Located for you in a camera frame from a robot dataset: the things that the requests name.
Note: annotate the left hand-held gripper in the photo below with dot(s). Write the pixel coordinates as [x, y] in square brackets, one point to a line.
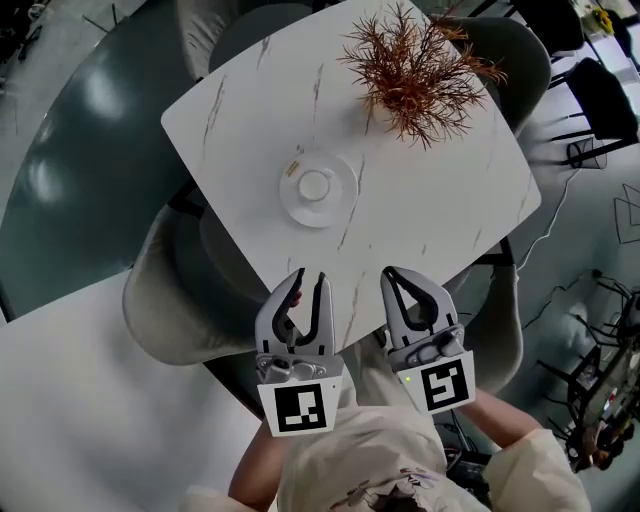
[300, 407]

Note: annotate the white marble dining table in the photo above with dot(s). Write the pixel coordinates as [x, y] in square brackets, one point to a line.
[425, 200]

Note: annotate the white saucer plate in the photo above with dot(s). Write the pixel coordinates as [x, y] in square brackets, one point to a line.
[320, 215]

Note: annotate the black metal frame equipment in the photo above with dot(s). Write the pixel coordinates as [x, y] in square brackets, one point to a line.
[585, 370]

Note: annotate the potted reddish dried plant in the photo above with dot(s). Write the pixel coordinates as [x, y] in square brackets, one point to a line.
[415, 85]

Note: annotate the person's cream trousers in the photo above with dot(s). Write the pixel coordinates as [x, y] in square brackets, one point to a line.
[367, 380]

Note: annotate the yellow sunflower decoration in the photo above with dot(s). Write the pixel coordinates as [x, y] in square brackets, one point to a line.
[602, 20]

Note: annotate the person's right forearm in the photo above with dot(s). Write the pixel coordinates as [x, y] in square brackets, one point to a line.
[495, 417]

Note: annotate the person's left forearm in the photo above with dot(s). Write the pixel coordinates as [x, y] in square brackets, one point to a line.
[260, 470]

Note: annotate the white curved counter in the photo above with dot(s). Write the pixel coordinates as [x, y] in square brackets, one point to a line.
[100, 400]

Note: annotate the person's cream printed shirt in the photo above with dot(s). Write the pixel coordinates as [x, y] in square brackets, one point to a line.
[380, 450]

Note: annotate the white cup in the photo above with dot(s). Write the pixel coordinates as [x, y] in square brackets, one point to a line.
[315, 185]

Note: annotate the black dining chair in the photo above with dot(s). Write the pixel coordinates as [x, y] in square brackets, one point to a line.
[545, 20]
[600, 95]

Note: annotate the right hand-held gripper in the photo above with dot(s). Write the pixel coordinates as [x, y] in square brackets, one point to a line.
[445, 387]

